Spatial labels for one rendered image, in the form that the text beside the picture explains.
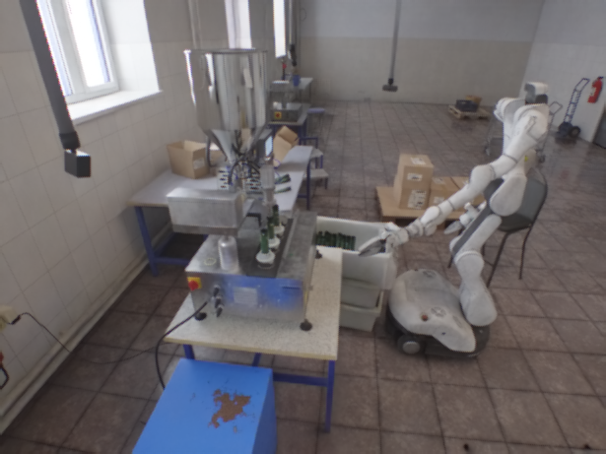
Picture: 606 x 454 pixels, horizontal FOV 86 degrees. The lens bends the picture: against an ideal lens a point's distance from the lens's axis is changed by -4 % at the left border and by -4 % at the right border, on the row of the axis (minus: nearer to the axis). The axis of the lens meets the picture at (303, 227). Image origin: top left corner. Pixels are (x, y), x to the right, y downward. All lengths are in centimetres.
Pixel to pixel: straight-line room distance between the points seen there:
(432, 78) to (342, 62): 274
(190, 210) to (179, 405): 77
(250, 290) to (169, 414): 56
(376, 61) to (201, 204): 1044
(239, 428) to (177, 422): 24
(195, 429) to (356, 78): 1080
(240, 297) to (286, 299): 19
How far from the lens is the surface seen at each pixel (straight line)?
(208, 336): 155
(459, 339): 238
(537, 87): 198
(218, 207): 128
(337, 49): 1144
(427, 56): 1165
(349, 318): 251
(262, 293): 142
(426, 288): 258
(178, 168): 325
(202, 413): 152
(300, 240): 157
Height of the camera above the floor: 186
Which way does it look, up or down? 30 degrees down
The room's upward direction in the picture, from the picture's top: straight up
